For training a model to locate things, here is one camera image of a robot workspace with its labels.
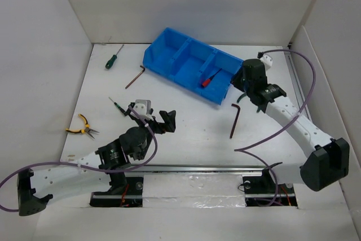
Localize brown hex key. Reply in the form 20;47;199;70
230;103;241;139
125;65;146;89

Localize red-handled screwdriver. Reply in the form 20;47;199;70
201;69;221;88

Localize green-handled cutting pliers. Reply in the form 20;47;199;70
236;93;247;104

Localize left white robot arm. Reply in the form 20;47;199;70
17;103;176;216

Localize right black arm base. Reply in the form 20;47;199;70
237;169;298;207

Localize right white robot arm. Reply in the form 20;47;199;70
231;59;350;192

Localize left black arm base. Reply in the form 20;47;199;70
89;177;144;208

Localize blue three-compartment plastic bin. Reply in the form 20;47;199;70
143;28;243;105

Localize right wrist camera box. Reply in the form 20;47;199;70
257;52;273;71

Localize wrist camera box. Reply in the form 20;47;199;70
133;99;153;120
257;52;273;71

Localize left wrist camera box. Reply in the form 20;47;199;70
133;99;153;120

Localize aluminium front rail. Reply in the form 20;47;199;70
60;163;283;174

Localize aluminium side rail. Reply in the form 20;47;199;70
283;52;309;109

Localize yellow-handled needle-nose pliers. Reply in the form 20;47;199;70
65;113;99;139

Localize large green-handled screwdriver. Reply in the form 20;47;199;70
105;45;124;70

